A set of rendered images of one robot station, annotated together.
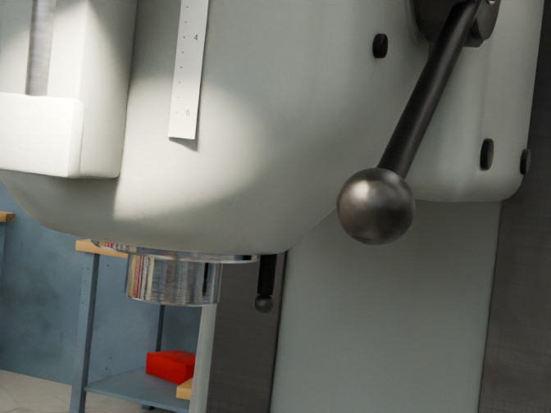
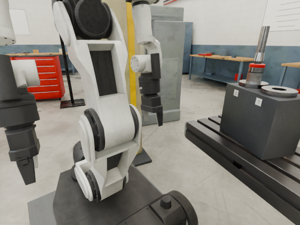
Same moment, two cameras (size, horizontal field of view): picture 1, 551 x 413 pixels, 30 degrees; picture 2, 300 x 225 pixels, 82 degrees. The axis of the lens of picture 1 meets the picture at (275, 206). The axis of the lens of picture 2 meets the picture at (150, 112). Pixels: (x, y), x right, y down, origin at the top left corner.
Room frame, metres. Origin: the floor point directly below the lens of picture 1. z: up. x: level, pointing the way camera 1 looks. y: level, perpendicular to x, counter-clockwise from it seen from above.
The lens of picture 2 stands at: (0.03, 0.32, 1.27)
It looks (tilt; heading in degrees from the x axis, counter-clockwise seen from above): 22 degrees down; 43
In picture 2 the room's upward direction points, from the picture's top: straight up
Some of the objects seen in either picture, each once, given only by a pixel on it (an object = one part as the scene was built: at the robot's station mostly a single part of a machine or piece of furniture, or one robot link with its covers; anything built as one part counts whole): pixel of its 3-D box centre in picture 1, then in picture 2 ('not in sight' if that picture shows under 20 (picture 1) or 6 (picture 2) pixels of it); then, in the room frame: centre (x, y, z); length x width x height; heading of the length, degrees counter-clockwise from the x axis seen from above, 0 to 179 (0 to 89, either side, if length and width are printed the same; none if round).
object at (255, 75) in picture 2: not in sight; (255, 74); (0.71, 0.47, 1.17); 0.05 x 0.05 x 0.05
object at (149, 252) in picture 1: (177, 242); not in sight; (0.51, 0.05, 1.31); 0.09 x 0.09 x 0.01
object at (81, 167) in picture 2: not in sight; (101, 173); (0.36, 0.95, 0.68); 0.21 x 0.20 x 0.13; 80
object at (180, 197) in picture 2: not in sight; (178, 212); (0.57, 0.63, 0.50); 0.20 x 0.05 x 0.20; 80
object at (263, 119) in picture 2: not in sight; (257, 114); (0.68, 0.43, 1.04); 0.22 x 0.12 x 0.20; 55
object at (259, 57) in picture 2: not in sight; (261, 45); (0.71, 0.47, 1.26); 0.03 x 0.03 x 0.11
